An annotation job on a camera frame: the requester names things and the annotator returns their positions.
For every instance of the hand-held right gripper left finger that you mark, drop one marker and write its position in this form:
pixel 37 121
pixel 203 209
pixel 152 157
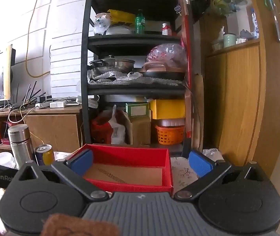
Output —
pixel 82 163

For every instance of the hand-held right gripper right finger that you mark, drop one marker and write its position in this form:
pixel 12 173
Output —
pixel 200 164

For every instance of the red cardboard box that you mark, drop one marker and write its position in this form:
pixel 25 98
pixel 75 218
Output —
pixel 130 152

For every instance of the clear plastic bowl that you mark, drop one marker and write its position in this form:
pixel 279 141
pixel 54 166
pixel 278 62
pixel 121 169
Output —
pixel 4 159

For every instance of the floral tablecloth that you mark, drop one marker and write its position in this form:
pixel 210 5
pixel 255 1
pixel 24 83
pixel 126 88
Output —
pixel 181 174

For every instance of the yellow and blue drink can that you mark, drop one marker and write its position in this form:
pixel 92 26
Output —
pixel 47 156

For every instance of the red bag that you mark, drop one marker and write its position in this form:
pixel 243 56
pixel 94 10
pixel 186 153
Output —
pixel 100 130

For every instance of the stainless steel thermos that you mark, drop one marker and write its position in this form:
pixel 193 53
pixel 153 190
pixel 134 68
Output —
pixel 19 142

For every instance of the orange plastic basket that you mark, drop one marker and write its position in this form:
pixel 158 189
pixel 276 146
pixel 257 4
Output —
pixel 169 135

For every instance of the wooden tv stand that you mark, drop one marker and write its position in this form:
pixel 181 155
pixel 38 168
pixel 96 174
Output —
pixel 54 127

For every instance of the white plastic bag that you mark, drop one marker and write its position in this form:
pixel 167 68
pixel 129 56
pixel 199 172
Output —
pixel 117 132

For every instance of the wooden board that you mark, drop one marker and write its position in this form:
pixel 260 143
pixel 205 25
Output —
pixel 199 115

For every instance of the stack of clear plastic tubs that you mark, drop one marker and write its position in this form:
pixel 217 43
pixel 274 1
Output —
pixel 170 123

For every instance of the brown fuzzy cloth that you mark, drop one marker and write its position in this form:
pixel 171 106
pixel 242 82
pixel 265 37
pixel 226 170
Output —
pixel 81 226

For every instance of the yellow box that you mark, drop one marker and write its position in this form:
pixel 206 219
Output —
pixel 169 109

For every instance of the white power strip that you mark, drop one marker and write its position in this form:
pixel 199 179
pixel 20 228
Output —
pixel 57 104

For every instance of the brown cardboard box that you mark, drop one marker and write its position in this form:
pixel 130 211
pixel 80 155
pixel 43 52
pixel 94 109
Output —
pixel 141 130

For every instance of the black router with antennas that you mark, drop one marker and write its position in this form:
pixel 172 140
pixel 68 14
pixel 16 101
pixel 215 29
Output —
pixel 22 104

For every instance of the green box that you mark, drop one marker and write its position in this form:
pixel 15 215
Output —
pixel 137 110

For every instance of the tall wooden cabinet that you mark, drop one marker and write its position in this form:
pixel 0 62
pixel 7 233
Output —
pixel 240 91

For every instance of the clear bubble wrap sheet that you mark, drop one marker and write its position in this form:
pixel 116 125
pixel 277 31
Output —
pixel 110 77

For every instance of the black frying pan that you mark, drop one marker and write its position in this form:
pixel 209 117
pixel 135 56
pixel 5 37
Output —
pixel 164 75

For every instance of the steel pot with lid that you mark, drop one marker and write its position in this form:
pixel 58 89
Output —
pixel 120 65

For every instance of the pink ceramic pot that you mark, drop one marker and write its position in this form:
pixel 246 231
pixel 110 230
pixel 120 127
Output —
pixel 154 66

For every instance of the red board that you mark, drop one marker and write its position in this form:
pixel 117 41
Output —
pixel 185 54

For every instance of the pink plastic bag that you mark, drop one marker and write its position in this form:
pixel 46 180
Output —
pixel 167 54

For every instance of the light green mug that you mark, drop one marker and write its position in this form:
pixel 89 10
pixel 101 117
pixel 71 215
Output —
pixel 229 40

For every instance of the black shelf rack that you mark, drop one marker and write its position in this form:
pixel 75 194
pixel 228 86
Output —
pixel 135 41

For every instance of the white bowl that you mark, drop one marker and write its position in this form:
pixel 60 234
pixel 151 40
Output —
pixel 119 30

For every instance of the small red white bottle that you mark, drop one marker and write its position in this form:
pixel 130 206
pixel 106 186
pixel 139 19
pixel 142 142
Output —
pixel 165 30

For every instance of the clear crumpled plastic bag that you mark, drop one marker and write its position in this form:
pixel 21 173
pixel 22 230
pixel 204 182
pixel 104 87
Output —
pixel 100 24

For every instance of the green plastic bottle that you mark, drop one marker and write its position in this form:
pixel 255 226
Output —
pixel 140 23

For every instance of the yellow bag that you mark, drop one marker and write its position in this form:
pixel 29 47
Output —
pixel 122 17

